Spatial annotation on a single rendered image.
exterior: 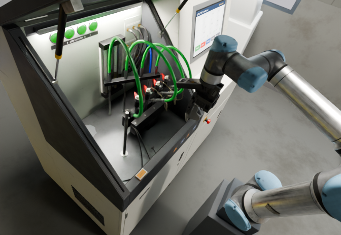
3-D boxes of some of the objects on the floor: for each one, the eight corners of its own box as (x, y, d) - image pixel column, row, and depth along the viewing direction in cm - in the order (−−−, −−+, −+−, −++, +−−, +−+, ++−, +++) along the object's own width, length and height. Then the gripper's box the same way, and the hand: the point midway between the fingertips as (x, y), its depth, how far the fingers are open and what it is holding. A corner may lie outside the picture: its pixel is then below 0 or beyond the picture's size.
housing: (67, 196, 171) (-6, 9, 66) (45, 174, 180) (-50, -23, 74) (168, 108, 261) (206, -30, 156) (151, 97, 270) (175, -42, 164)
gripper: (213, 95, 68) (195, 134, 83) (230, 77, 77) (211, 115, 92) (192, 81, 71) (178, 122, 86) (210, 66, 79) (195, 105, 94)
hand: (190, 113), depth 89 cm, fingers open, 7 cm apart
